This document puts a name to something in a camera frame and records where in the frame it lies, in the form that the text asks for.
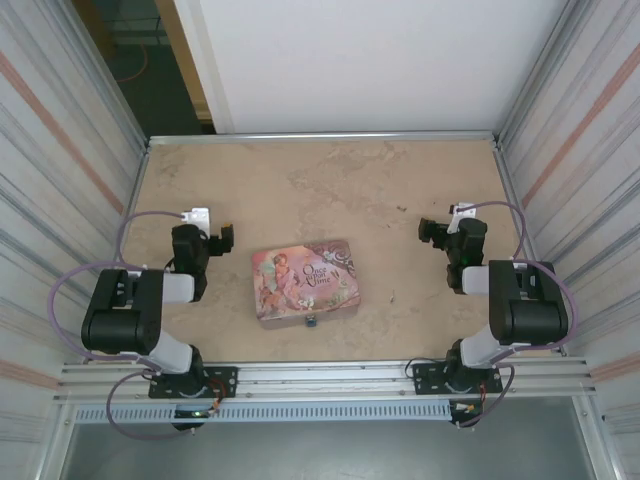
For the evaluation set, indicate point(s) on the pink illustrated tin box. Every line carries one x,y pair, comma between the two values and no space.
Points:
305,282

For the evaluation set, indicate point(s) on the small blue padlock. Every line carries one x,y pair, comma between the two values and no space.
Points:
311,321

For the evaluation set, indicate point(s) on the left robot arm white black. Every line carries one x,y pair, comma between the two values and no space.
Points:
122,310

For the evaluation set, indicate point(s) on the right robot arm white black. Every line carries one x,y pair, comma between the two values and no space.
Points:
530,305

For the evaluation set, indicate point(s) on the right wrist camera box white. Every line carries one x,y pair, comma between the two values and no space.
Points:
462,210

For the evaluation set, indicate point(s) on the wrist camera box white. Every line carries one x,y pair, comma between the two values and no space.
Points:
462,210
197,217

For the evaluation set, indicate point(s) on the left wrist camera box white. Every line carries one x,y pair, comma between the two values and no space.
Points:
197,217

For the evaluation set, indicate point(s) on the aluminium table edge rail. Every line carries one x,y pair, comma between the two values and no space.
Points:
325,138
515,200
134,200

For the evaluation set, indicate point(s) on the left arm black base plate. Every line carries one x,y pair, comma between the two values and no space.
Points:
225,380

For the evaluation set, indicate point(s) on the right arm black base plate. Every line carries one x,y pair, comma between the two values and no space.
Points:
425,377

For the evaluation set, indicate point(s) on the wide aluminium mounting rail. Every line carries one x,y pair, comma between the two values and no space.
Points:
325,377

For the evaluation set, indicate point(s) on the wooden door frame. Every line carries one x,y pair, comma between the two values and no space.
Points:
185,65

